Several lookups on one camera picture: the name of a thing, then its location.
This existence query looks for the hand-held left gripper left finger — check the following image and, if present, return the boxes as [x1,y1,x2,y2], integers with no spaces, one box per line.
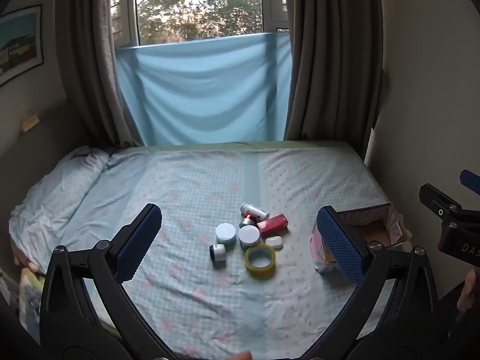
[39,203,177,360]

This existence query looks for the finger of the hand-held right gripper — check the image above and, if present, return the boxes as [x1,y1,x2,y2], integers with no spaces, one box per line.
[460,169,480,197]
[419,183,463,221]

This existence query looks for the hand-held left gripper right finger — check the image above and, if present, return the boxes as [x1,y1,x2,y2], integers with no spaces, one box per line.
[304,205,440,360]

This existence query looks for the patterned cardboard box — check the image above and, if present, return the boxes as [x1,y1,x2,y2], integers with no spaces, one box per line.
[310,202,412,275]

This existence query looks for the red carton box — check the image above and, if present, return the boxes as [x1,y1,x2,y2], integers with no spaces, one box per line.
[257,214,290,235]

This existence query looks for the yellow tape roll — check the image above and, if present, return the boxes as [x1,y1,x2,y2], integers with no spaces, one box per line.
[244,244,277,274]

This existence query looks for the light blue jar white lid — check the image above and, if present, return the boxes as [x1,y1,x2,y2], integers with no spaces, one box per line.
[215,223,238,245]

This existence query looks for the green jar white lid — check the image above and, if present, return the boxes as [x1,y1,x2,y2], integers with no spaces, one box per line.
[238,225,262,251]

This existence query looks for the white bottle red label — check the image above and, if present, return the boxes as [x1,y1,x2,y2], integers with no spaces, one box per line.
[240,202,270,221]

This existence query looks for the person's right hand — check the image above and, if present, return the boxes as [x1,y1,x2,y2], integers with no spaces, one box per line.
[457,270,479,313]

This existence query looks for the checked floral bedsheet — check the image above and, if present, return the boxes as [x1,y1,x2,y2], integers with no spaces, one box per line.
[9,144,391,360]

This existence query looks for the crumpled floral quilt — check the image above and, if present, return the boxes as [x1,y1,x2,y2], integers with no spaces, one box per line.
[8,146,113,271]

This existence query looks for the yellow green printed packet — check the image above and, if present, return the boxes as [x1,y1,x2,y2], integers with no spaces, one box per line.
[19,268,46,342]

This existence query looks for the light blue cloth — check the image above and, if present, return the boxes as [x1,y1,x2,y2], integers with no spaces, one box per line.
[116,32,293,147]

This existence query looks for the beige curtain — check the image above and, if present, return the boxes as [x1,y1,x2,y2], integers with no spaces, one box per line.
[56,0,142,148]
[285,0,384,160]

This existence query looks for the trees outside window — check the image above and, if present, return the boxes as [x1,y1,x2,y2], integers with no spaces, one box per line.
[135,0,263,44]

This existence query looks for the wall poster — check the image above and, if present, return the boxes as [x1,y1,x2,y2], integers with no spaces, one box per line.
[0,4,45,87]

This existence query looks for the white window frame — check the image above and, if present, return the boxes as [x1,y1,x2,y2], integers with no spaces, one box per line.
[110,0,291,49]

